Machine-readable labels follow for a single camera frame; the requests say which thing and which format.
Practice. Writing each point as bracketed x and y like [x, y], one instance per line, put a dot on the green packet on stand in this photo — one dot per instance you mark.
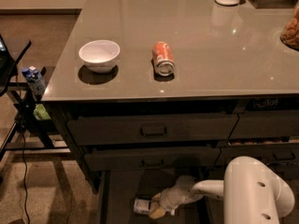
[41, 113]

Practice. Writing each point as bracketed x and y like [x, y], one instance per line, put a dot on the blue bottle on side stand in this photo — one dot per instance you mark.
[34, 80]

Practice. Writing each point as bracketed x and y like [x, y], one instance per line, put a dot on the white ceramic bowl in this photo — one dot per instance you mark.
[100, 56]

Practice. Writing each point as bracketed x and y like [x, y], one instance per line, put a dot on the top right drawer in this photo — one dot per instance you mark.
[263, 124]

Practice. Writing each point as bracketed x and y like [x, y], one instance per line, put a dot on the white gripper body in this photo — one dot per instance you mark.
[170, 199]

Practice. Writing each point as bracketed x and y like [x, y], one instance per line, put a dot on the middle left drawer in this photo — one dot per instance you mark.
[151, 158]

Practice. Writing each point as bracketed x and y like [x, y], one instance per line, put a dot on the jar of nuts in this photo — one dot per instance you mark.
[290, 34]

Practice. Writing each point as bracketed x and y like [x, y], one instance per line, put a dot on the black side table stand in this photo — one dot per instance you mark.
[16, 88]

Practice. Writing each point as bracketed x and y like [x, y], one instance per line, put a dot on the middle right drawer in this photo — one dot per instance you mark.
[271, 154]

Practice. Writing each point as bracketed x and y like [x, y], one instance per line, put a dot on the top left drawer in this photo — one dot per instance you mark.
[149, 129]

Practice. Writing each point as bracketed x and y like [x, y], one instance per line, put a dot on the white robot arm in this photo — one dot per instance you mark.
[251, 194]

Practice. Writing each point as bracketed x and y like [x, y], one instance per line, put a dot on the orange soda can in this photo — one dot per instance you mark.
[162, 58]

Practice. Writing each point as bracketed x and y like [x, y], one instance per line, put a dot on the open bottom left drawer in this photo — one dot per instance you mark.
[120, 188]

